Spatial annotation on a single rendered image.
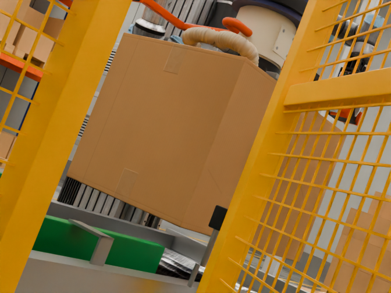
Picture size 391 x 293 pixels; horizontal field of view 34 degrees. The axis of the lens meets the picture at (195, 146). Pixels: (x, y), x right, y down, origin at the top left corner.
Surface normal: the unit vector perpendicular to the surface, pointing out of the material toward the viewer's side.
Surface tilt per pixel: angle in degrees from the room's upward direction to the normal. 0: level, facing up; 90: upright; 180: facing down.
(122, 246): 90
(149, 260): 90
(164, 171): 90
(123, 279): 90
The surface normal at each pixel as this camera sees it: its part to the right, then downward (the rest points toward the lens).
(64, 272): 0.73, 0.25
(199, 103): -0.56, -0.27
